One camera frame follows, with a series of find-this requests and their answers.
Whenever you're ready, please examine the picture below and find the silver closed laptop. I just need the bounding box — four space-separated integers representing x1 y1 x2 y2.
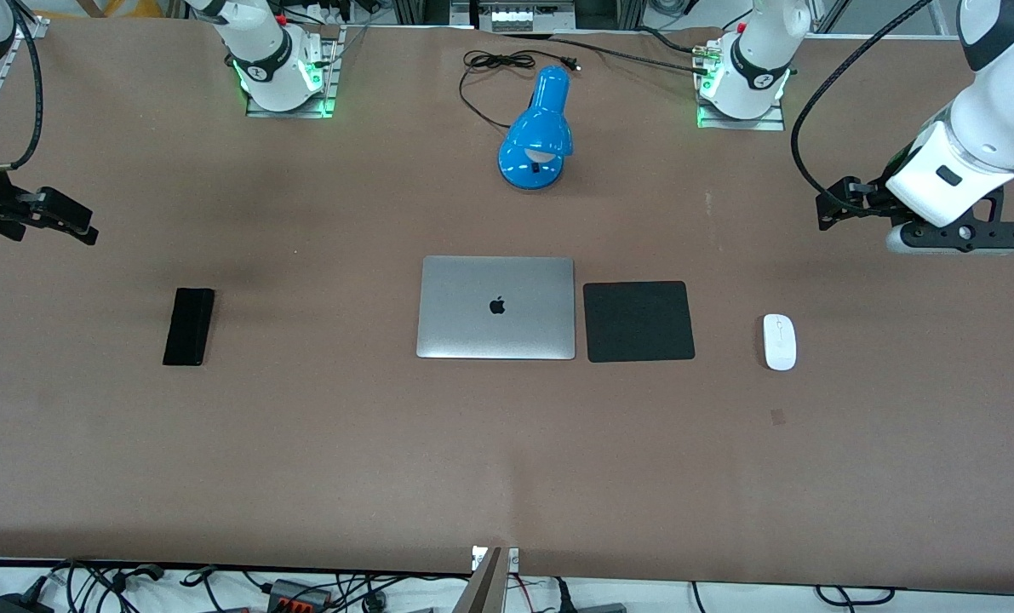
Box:
415 255 576 361

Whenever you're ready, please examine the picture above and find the white metal bracket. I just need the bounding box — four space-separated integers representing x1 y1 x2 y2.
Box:
471 546 521 573

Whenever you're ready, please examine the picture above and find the grey orange connector box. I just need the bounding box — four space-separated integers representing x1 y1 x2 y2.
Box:
266 578 335 612

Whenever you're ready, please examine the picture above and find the black smartphone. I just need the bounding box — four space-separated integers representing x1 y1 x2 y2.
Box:
163 287 216 368

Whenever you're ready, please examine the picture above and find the black looped cable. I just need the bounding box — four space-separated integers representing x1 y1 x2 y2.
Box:
813 583 896 608

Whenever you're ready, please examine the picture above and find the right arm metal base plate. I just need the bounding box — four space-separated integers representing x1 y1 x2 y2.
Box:
245 26 343 119

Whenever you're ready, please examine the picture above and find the black aluminium frame profile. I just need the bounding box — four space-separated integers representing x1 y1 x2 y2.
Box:
394 0 453 26

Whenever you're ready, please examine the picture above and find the blue desk lamp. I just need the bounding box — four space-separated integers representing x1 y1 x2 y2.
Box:
497 66 574 192

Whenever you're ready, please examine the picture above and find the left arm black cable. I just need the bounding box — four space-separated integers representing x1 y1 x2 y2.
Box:
792 0 937 214

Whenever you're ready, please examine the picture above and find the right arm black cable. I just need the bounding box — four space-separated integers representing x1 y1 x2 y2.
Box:
0 0 45 174

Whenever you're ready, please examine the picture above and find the black mouse pad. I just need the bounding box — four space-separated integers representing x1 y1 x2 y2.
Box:
582 280 696 364

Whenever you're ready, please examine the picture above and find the white computer mouse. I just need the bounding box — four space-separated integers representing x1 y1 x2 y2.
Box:
762 313 798 372

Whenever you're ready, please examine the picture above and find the grey power strip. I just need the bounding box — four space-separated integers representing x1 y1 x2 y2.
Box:
490 0 577 33

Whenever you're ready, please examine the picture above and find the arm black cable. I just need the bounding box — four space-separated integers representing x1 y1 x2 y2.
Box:
792 0 937 214
0 0 45 174

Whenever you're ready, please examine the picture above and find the black power adapter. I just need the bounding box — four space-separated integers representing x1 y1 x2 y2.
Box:
0 587 54 613

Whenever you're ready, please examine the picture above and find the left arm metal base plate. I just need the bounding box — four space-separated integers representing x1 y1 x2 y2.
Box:
695 41 788 132

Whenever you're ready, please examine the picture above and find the black lamp power cord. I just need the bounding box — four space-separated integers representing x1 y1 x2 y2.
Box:
459 49 581 130

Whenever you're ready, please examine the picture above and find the black cable bundle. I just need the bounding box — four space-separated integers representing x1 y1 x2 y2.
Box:
47 558 169 613

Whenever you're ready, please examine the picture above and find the black cable to base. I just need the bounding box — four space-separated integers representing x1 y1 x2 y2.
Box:
507 31 713 77

